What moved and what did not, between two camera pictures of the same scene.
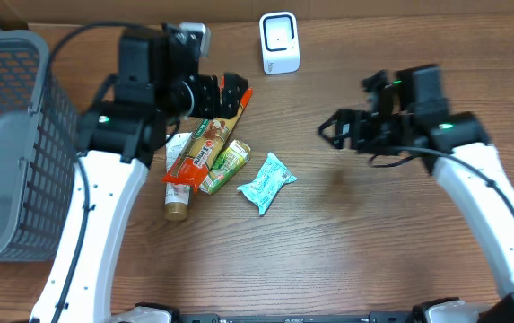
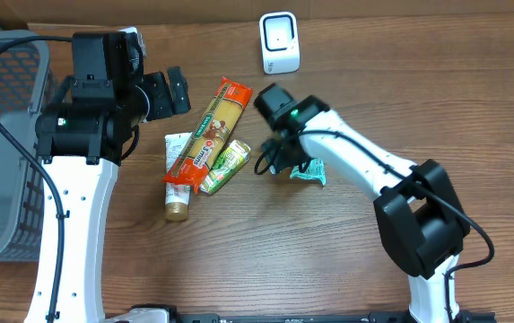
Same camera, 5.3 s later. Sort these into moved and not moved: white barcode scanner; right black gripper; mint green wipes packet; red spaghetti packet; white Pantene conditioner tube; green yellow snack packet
Moved: mint green wipes packet; right black gripper
Not moved: green yellow snack packet; white Pantene conditioner tube; red spaghetti packet; white barcode scanner
